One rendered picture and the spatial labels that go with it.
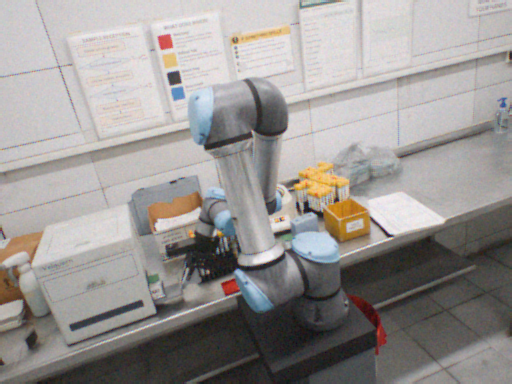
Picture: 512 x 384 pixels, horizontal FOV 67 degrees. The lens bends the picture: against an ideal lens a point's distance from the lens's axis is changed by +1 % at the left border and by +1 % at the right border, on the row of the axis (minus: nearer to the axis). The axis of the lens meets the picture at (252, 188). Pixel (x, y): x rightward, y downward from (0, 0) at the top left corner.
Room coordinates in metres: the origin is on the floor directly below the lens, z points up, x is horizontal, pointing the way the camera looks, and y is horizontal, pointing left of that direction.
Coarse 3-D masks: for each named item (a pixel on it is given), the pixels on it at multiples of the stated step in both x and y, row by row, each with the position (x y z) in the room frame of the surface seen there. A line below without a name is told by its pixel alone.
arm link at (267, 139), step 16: (256, 80) 0.87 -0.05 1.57; (272, 96) 0.86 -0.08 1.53; (272, 112) 0.85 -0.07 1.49; (288, 112) 0.91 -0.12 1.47; (256, 128) 0.91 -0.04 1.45; (272, 128) 0.89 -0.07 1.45; (256, 144) 0.94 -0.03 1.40; (272, 144) 0.92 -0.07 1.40; (256, 160) 0.96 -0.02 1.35; (272, 160) 0.95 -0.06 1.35; (272, 176) 0.98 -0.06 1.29; (272, 192) 1.01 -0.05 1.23; (272, 208) 1.05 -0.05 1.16
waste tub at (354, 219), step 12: (336, 204) 1.37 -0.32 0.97; (348, 204) 1.38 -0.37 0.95; (360, 204) 1.32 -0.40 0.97; (324, 216) 1.35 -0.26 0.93; (336, 216) 1.37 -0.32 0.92; (348, 216) 1.38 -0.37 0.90; (360, 216) 1.25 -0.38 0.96; (336, 228) 1.26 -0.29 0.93; (348, 228) 1.24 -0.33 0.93; (360, 228) 1.25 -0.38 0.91
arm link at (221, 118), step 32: (192, 96) 0.84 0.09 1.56; (224, 96) 0.82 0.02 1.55; (256, 96) 0.84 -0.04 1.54; (192, 128) 0.85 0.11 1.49; (224, 128) 0.80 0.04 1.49; (224, 160) 0.80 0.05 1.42; (224, 192) 0.81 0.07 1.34; (256, 192) 0.79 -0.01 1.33; (256, 224) 0.76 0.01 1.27; (256, 256) 0.74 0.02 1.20; (288, 256) 0.78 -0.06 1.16; (256, 288) 0.71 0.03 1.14; (288, 288) 0.72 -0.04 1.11
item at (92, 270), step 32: (64, 224) 1.18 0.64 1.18; (96, 224) 1.13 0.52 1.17; (128, 224) 1.09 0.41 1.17; (64, 256) 0.96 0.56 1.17; (96, 256) 0.98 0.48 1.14; (128, 256) 1.00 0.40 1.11; (64, 288) 0.95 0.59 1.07; (96, 288) 0.97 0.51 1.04; (128, 288) 1.00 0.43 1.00; (64, 320) 0.94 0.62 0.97; (96, 320) 0.97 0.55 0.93; (128, 320) 0.99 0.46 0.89
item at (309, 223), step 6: (306, 216) 1.30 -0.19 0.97; (312, 216) 1.30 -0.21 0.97; (294, 222) 1.27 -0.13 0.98; (300, 222) 1.27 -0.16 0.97; (306, 222) 1.28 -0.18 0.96; (312, 222) 1.29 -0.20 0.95; (294, 228) 1.27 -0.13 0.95; (300, 228) 1.27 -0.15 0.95; (306, 228) 1.28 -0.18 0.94; (312, 228) 1.29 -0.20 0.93; (294, 234) 1.27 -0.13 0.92
